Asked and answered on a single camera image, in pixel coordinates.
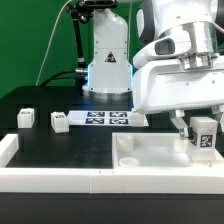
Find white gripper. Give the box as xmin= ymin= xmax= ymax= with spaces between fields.
xmin=132 ymin=56 xmax=224 ymax=139

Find white square table top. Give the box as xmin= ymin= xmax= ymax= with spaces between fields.
xmin=112 ymin=133 xmax=224 ymax=168

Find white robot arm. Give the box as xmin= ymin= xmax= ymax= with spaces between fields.
xmin=83 ymin=0 xmax=224 ymax=136

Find white marker sheet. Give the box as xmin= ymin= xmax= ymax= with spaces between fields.
xmin=68 ymin=110 xmax=148 ymax=127

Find white U-shaped fence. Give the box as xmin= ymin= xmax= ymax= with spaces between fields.
xmin=0 ymin=134 xmax=224 ymax=194

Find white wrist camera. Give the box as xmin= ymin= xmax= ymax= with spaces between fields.
xmin=133 ymin=31 xmax=191 ymax=68

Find black cables at base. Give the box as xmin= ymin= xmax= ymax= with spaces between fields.
xmin=39 ymin=69 xmax=88 ymax=88

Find white cable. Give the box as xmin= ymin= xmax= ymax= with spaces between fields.
xmin=35 ymin=0 xmax=73 ymax=87

